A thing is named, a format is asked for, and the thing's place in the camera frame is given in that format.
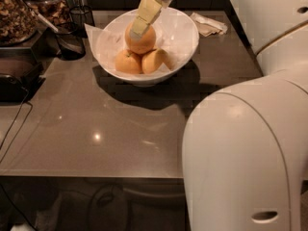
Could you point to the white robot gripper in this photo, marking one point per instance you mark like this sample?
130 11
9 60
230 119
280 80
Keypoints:
148 11

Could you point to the orange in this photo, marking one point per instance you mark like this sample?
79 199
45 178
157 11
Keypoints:
140 45
154 59
128 62

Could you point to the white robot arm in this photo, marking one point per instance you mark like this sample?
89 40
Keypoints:
245 147

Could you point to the white paper bowl liner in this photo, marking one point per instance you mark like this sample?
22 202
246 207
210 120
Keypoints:
109 39

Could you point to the white bowl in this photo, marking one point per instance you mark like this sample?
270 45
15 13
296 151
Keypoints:
179 45

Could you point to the folded paper napkins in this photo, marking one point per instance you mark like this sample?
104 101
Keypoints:
207 26

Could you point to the large glass snack jar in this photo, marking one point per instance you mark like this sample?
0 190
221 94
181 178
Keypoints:
17 23

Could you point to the black appliance on left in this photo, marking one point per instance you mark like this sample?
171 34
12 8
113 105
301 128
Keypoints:
20 75

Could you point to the black wire cup behind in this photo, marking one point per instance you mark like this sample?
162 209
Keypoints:
82 15

